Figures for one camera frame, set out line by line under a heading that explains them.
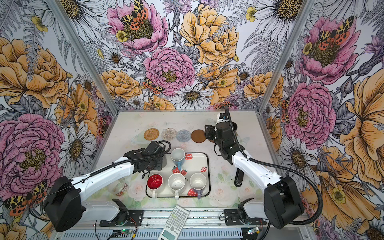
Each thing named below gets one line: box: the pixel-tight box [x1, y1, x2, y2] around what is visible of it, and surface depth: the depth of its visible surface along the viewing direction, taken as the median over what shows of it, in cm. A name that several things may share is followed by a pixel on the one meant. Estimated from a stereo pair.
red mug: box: [146, 173, 164, 199], surface depth 82 cm
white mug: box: [167, 173, 186, 201], surface depth 81 cm
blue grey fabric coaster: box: [176, 129, 191, 143], surface depth 108 cm
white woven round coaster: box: [161, 127, 177, 141], surface depth 110 cm
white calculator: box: [157, 205, 190, 240], surface depth 73 cm
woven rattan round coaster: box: [143, 128, 160, 141], surface depth 110 cm
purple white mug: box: [189, 172, 207, 200], surface depth 85 cm
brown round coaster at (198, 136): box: [191, 129, 206, 144], surface depth 107 cm
